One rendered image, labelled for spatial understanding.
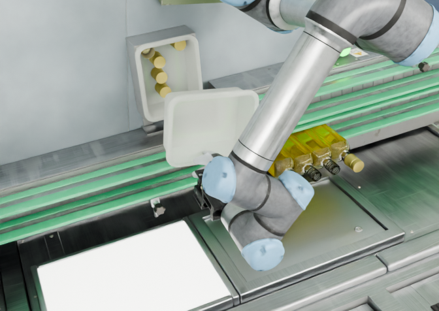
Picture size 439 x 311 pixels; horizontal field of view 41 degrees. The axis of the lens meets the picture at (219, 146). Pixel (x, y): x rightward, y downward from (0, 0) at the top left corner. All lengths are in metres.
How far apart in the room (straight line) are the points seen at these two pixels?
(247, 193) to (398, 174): 0.90
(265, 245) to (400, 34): 0.45
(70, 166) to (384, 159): 0.97
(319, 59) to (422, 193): 0.88
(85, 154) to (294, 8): 0.70
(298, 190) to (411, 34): 0.34
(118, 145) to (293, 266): 0.58
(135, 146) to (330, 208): 0.56
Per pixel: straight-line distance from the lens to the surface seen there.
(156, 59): 1.58
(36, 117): 1.63
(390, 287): 1.48
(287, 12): 1.33
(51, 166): 1.61
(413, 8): 1.07
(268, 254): 1.14
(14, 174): 1.62
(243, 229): 1.16
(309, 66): 1.00
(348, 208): 1.65
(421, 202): 1.76
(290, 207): 1.11
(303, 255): 1.50
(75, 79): 1.61
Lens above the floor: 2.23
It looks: 53 degrees down
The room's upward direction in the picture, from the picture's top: 138 degrees clockwise
